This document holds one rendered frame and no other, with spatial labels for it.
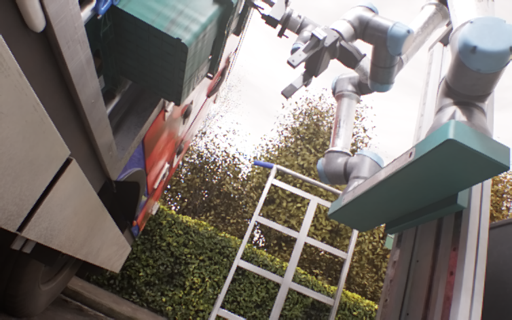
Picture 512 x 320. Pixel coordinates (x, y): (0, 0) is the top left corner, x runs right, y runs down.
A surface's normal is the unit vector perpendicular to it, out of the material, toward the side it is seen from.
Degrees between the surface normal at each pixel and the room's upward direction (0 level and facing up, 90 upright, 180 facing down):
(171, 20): 97
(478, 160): 180
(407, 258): 90
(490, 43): 96
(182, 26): 97
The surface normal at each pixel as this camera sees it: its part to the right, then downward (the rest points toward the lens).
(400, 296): 0.17, -0.38
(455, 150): -0.38, 0.83
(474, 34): -0.22, -0.40
